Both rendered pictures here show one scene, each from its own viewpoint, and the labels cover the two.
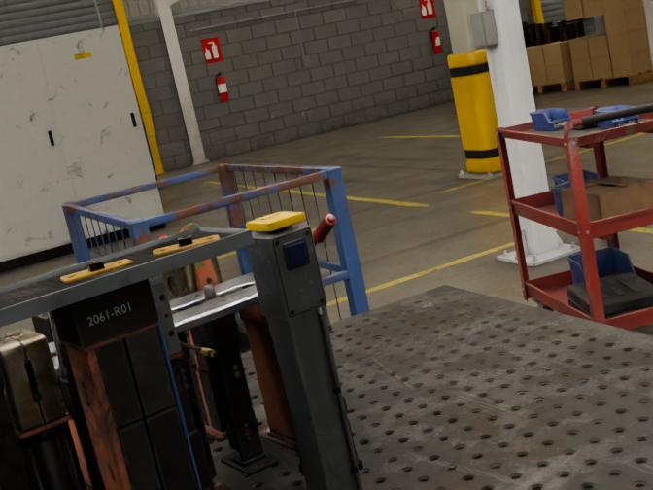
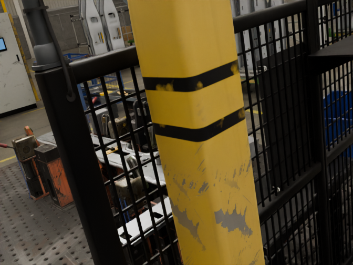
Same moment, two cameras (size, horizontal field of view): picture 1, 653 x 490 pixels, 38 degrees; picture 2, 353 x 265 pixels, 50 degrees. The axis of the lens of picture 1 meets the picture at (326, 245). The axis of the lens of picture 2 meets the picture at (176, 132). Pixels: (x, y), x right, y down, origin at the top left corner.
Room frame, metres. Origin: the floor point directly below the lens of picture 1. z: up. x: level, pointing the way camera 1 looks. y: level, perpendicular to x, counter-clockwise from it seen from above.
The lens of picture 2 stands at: (1.18, 2.33, 1.60)
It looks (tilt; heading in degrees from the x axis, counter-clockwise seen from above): 19 degrees down; 263
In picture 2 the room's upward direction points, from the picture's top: 11 degrees counter-clockwise
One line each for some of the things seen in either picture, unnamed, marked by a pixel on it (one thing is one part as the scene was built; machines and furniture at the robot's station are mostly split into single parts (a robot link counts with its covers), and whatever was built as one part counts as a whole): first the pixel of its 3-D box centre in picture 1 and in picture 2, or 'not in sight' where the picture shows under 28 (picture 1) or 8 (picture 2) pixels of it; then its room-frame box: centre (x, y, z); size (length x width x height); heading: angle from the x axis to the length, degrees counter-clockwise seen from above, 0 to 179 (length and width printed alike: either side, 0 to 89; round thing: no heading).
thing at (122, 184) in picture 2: not in sight; (138, 221); (1.23, 1.11, 0.87); 0.12 x 0.09 x 0.35; 33
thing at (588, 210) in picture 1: (602, 227); not in sight; (3.60, -1.06, 0.49); 0.81 x 0.47 x 0.97; 7
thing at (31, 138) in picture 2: (205, 339); (32, 166); (1.75, 0.26, 0.88); 0.15 x 0.11 x 0.36; 33
